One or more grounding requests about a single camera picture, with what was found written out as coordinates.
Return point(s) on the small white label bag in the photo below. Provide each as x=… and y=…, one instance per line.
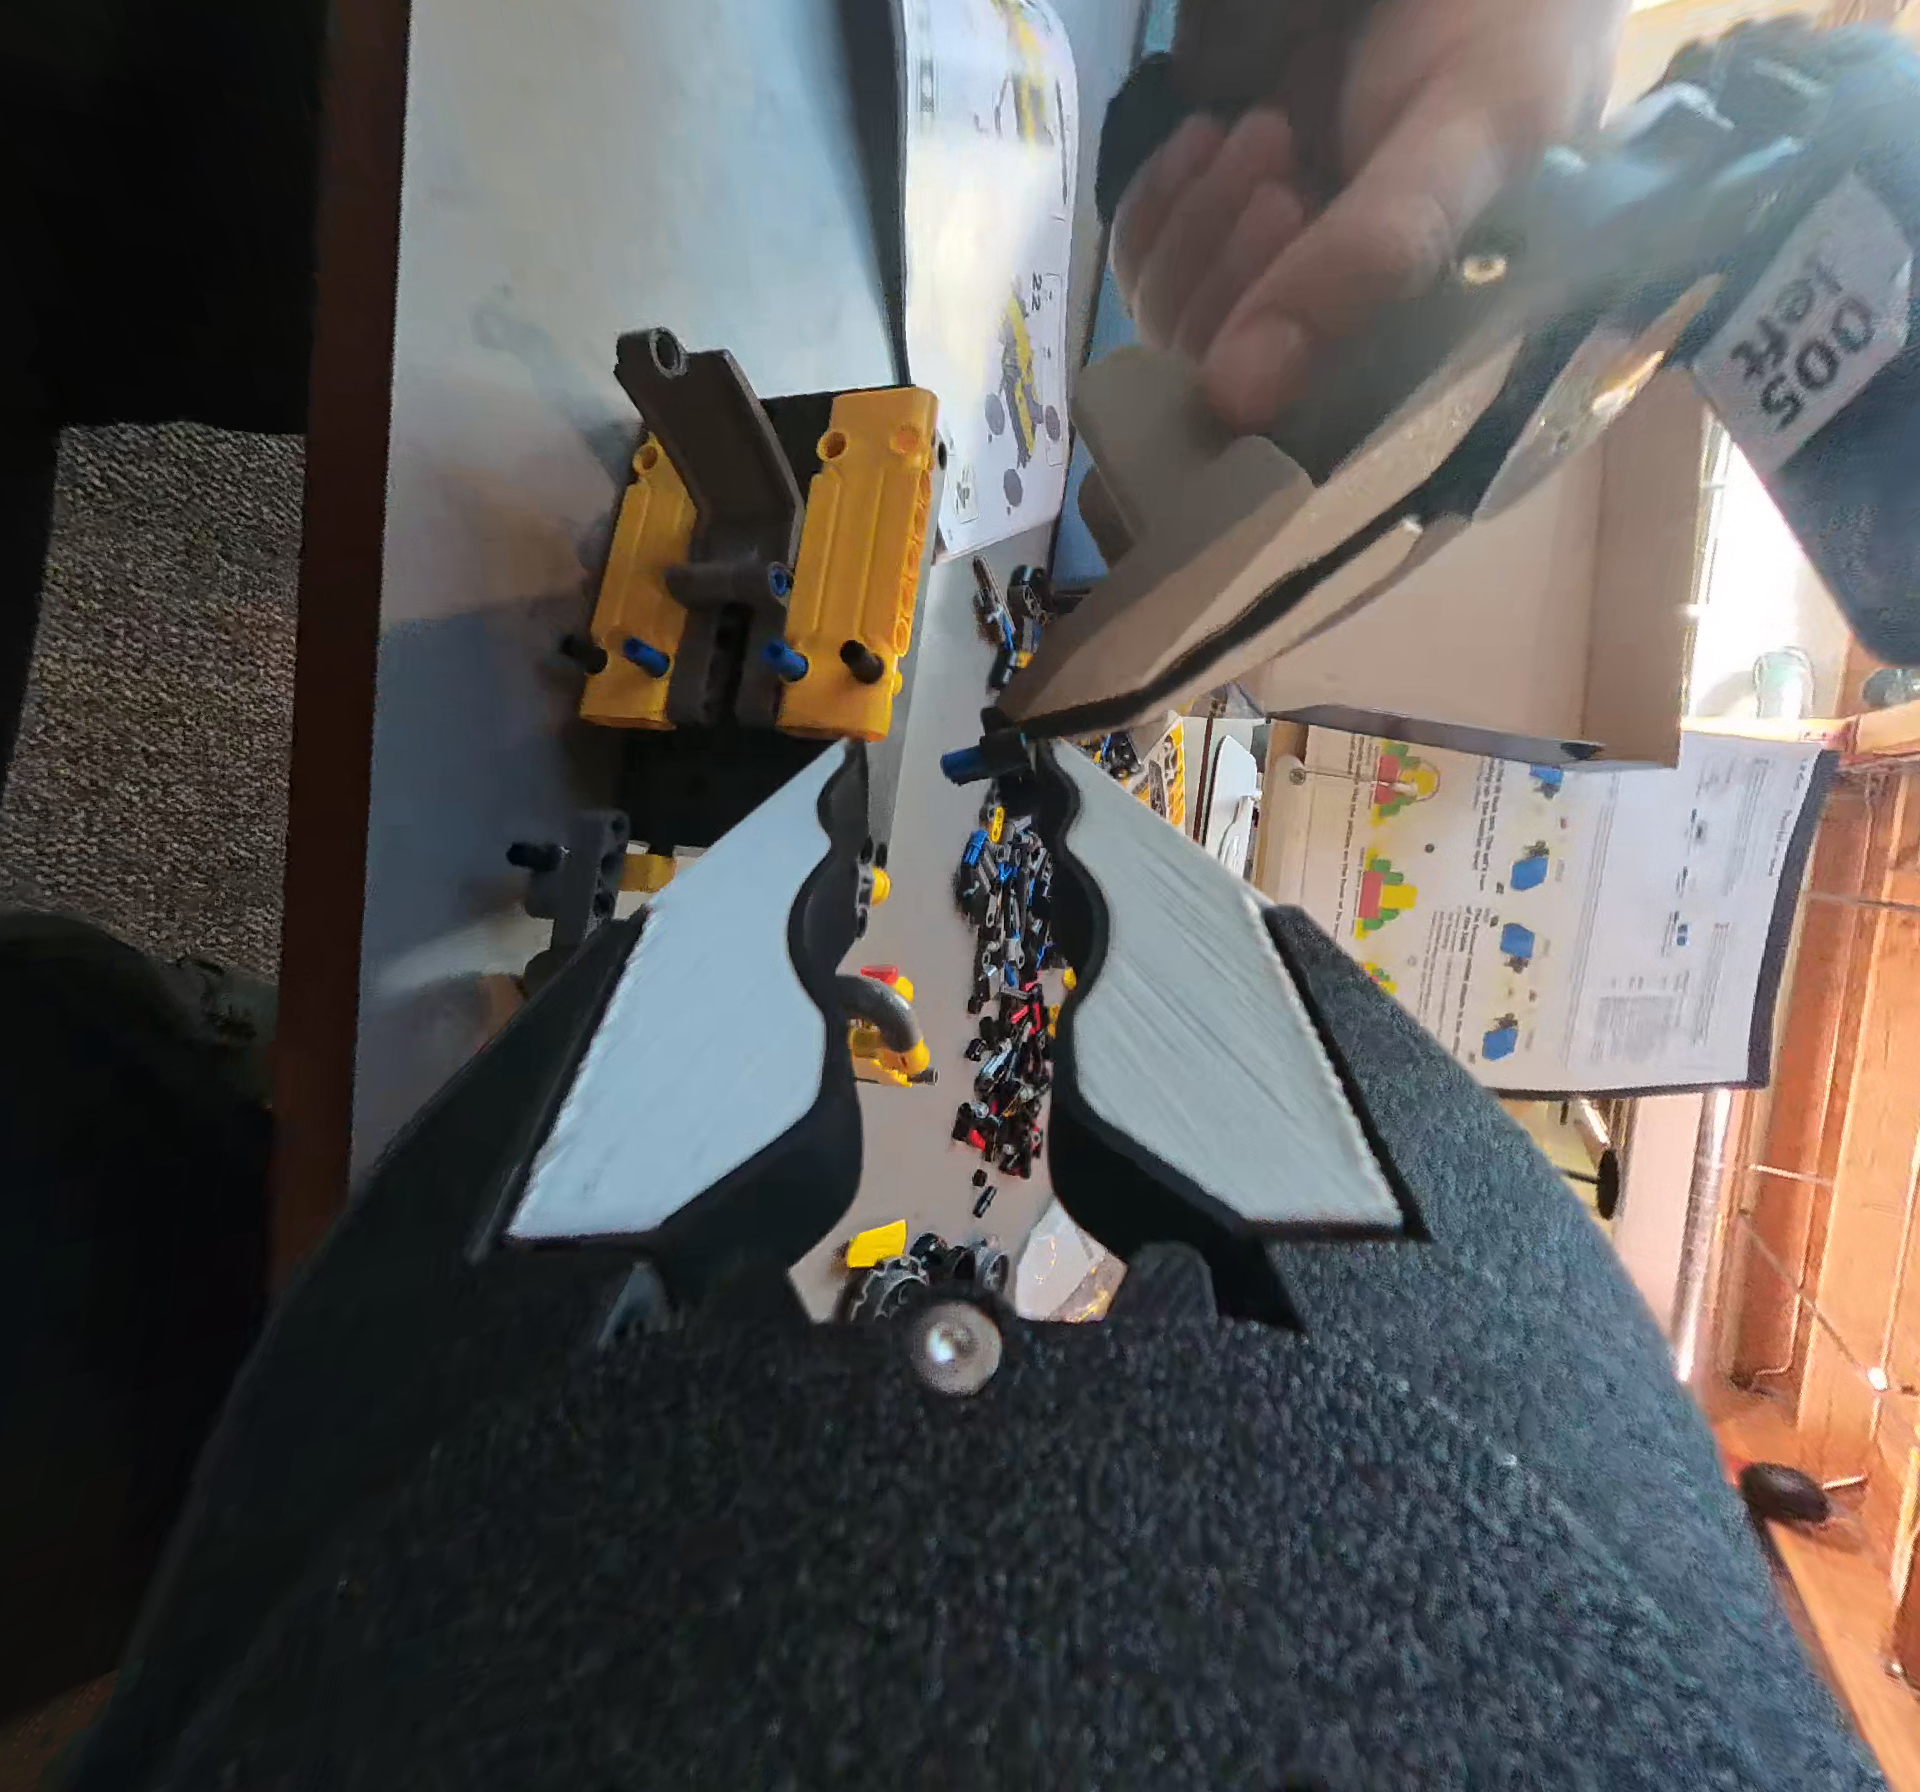
x=1072, y=1276

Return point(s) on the yellow printed leaflet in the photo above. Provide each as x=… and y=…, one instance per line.
x=1168, y=773

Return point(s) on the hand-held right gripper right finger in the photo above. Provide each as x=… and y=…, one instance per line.
x=1214, y=1058

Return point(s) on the grey desk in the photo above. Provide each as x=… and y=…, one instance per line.
x=629, y=172

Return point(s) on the open instruction booklet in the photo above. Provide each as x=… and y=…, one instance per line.
x=976, y=172

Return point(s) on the black connector with blue pin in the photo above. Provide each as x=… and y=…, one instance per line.
x=983, y=755

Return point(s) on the yellow black brick vehicle model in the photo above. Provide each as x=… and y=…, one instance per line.
x=856, y=549

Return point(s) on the pile of black red pins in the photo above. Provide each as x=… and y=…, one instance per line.
x=1005, y=1072

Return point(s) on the black round speaker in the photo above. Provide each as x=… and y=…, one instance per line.
x=1783, y=1493

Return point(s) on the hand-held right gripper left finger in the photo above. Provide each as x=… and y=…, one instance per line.
x=691, y=1058

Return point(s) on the pile of blue grey brick parts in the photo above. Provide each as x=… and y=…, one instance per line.
x=1019, y=890

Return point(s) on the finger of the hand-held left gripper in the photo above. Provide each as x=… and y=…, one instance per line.
x=1246, y=562
x=1290, y=639

